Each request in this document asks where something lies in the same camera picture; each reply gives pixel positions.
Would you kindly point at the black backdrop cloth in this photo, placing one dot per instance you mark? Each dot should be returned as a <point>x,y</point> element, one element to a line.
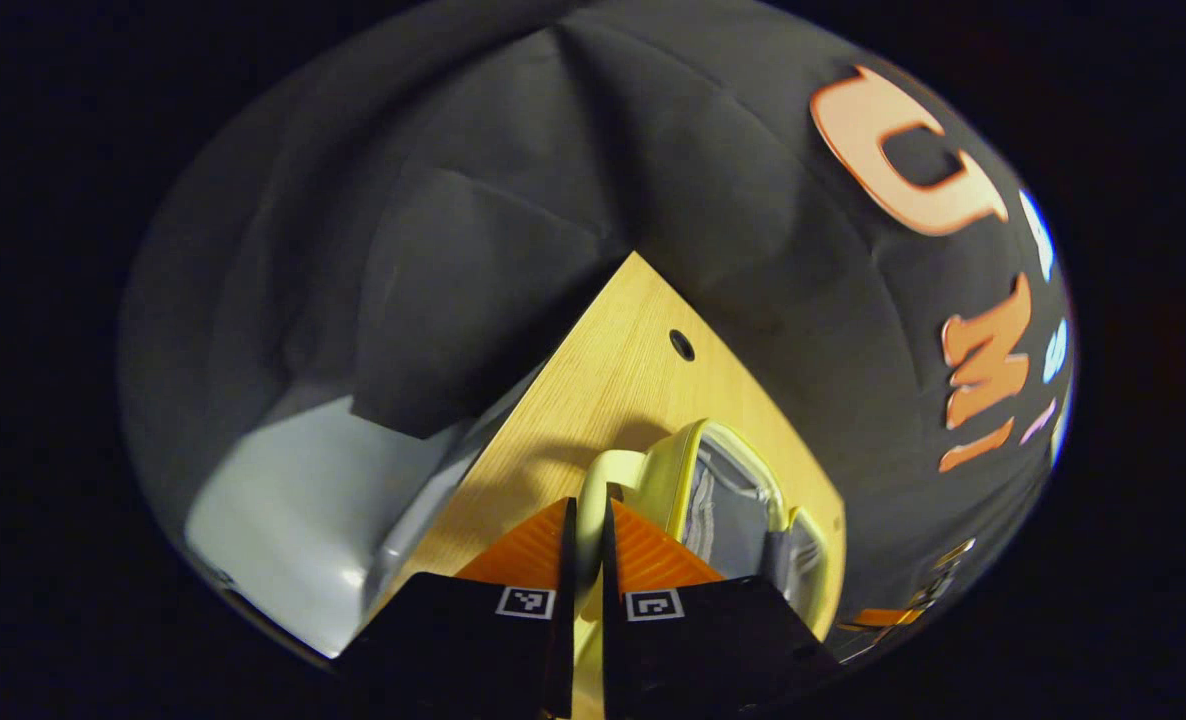
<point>553,150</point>

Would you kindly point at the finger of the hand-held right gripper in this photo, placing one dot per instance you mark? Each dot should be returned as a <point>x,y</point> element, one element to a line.
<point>888,617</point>

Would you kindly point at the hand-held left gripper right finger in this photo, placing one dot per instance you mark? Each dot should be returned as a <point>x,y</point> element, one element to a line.
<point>609,600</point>

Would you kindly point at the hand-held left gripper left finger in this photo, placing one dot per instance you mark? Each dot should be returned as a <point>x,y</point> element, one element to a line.
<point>567,560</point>

